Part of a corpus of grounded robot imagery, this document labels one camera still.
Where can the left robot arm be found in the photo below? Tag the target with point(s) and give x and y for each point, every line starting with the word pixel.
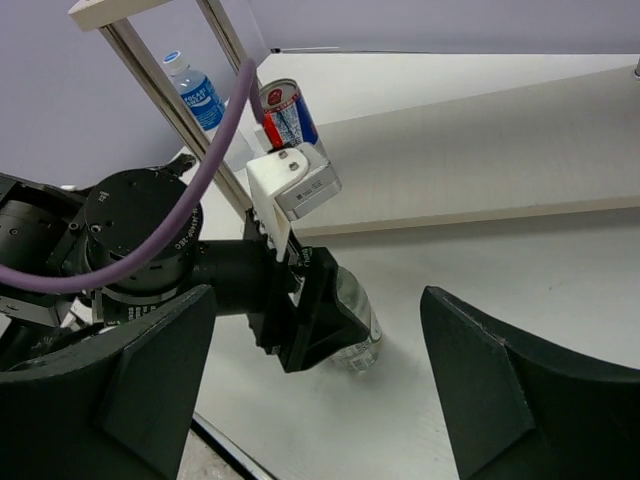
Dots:
pixel 48 231

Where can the far-left Pocari Sweat bottle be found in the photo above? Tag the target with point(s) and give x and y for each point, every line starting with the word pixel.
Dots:
pixel 200 96

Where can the silver energy drink can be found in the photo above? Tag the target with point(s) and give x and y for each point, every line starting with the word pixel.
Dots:
pixel 288 121

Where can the white two-tier wooden shelf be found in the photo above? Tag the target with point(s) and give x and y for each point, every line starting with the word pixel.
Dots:
pixel 442 112

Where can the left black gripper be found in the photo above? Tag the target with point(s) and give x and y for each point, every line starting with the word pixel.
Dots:
pixel 301 323

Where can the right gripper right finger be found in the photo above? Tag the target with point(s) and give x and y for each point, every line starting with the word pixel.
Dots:
pixel 517 406

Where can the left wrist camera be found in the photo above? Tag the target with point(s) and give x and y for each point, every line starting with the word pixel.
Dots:
pixel 285 186

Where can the clear green-cap Chang bottle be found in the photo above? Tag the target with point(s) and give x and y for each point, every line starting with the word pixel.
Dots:
pixel 357 356

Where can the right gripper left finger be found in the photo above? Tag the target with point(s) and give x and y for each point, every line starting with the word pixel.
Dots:
pixel 117 405

